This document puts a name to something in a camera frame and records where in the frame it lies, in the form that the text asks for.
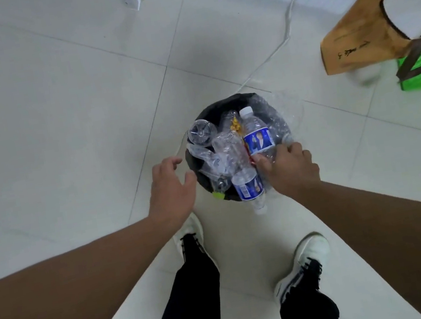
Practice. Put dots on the person's right hand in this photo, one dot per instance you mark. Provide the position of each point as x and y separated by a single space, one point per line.
295 173

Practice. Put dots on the person's left hand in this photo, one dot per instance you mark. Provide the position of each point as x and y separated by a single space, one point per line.
171 200

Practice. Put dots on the person's left thumb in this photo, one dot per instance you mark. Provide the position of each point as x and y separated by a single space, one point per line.
191 182

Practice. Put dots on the person's right thumb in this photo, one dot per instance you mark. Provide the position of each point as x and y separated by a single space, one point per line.
262 161

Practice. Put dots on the blue label water bottle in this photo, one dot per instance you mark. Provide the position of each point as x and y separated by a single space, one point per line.
258 137
248 187

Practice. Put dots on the person's right forearm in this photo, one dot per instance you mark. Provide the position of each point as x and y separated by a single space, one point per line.
400 238

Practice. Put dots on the person's left forearm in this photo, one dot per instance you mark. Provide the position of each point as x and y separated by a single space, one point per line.
68 293

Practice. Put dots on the black round trash bin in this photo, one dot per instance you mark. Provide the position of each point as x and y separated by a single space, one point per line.
203 166

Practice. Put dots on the green bottle cap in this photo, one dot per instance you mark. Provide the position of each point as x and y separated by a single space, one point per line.
218 195

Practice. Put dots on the pile of crushed clear bottles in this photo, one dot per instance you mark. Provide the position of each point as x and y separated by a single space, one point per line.
222 155

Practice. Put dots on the gold foil wrapper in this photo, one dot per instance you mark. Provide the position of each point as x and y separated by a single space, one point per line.
235 124

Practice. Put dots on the person's left white shoe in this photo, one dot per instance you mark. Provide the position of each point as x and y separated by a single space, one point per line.
191 235

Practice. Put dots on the person's white shoe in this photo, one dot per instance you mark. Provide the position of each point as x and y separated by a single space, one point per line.
307 257
191 235

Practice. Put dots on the person's right white shoe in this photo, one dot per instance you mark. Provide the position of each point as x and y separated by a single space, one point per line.
307 257

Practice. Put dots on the person's left leg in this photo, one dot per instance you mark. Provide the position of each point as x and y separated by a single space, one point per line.
188 313

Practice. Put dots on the person's leg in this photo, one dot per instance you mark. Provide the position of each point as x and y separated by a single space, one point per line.
188 313
308 313

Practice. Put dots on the person's right leg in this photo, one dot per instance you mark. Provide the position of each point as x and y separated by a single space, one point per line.
308 313

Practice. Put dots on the brown paper bag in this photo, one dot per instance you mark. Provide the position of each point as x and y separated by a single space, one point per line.
362 35

